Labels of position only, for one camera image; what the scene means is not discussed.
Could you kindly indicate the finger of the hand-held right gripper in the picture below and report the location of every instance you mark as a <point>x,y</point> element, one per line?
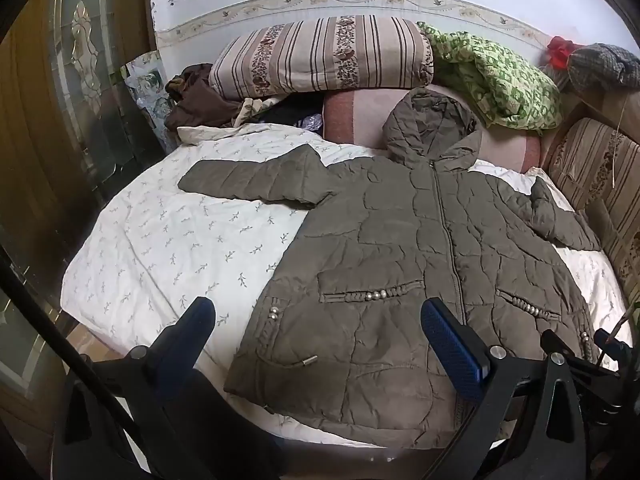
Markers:
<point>612,342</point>
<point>580,365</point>

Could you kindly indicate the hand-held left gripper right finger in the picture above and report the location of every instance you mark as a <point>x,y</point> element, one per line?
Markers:
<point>449,351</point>

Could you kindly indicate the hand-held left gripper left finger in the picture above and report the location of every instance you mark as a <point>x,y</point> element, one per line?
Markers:
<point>194,324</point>

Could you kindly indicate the olive quilted hooded jacket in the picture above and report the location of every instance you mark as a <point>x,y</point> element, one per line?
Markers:
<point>380,260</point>

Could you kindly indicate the white leaf-print bed sheet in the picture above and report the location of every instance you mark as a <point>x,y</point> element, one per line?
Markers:
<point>165,240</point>

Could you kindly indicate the brown cardboard box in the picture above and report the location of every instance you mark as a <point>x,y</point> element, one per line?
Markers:
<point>75,332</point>

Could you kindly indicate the striped beige sofa cushion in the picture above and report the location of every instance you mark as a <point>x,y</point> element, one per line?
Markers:
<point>595,160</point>

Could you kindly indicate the brown cloth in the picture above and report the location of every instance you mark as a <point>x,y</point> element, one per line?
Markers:
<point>200,102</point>

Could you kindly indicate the cream patterned cloth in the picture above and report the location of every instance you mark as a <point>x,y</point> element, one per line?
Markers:
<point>250,107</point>

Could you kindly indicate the clear plastic bag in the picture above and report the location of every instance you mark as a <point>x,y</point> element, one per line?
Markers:
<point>310,121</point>

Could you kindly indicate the floral printed bag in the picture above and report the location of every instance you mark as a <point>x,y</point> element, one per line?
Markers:
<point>147,85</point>

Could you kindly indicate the pink folded blanket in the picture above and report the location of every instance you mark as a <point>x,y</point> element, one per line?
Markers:
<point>355,115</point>

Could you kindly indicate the green patterned blanket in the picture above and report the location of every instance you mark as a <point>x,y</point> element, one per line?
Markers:
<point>505,85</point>

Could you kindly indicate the grey checked cloth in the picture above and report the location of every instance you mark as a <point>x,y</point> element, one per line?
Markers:
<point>600,67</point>

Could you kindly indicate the decorative glass panel door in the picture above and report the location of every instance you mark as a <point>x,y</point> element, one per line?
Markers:
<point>85,60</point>

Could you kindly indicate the striped floral pillow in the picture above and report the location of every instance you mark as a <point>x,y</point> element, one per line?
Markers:
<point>320,60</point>

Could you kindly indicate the red artificial flower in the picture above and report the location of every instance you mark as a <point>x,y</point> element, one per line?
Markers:
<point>560,52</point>

